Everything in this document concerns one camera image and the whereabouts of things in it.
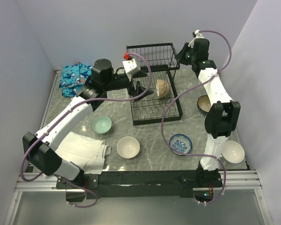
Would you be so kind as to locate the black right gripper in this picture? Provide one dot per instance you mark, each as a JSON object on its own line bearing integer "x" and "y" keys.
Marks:
{"x": 181, "y": 55}

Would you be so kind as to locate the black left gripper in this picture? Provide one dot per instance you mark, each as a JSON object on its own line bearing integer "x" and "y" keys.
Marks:
{"x": 131, "y": 89}

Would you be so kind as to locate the cream bowl with brown outside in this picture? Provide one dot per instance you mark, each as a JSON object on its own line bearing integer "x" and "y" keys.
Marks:
{"x": 162, "y": 88}

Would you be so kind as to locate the black wire dish rack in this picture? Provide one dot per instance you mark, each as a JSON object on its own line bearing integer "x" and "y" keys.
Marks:
{"x": 163, "y": 64}

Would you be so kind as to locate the blue white patterned bowl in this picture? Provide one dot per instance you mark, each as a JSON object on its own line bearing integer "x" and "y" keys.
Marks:
{"x": 181, "y": 144}

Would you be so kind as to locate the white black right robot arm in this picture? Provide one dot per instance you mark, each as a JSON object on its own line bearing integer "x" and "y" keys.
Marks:
{"x": 223, "y": 115}

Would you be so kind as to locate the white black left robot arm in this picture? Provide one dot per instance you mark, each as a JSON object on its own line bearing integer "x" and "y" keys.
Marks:
{"x": 40, "y": 147}

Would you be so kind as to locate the brown interior dark bowl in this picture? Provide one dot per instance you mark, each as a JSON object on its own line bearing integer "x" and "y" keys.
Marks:
{"x": 204, "y": 105}

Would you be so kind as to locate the pale green bowl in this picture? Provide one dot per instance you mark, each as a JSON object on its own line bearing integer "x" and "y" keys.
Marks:
{"x": 101, "y": 124}

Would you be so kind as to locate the cream bowl near front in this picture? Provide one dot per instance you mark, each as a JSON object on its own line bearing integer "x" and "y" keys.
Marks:
{"x": 128, "y": 147}

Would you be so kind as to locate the blue shark print cloth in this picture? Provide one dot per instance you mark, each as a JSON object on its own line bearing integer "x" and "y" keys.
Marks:
{"x": 73, "y": 78}

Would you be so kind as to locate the white folded towel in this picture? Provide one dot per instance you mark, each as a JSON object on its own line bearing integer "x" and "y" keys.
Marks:
{"x": 87, "y": 153}

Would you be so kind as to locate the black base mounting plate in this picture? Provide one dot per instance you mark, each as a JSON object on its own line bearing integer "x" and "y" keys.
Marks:
{"x": 141, "y": 184}

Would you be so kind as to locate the plain white bowl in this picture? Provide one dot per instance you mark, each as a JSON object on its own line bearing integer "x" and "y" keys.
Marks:
{"x": 233, "y": 152}

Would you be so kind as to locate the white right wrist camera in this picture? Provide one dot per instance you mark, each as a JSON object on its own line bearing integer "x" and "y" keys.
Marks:
{"x": 196, "y": 35}

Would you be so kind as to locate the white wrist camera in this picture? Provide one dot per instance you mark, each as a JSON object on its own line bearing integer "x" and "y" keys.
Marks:
{"x": 131, "y": 65}
{"x": 196, "y": 35}

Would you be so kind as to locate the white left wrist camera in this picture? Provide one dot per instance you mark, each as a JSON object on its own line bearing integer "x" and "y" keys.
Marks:
{"x": 131, "y": 65}

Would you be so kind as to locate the aluminium frame rail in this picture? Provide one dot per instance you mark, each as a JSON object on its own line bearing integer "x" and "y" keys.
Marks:
{"x": 235, "y": 180}

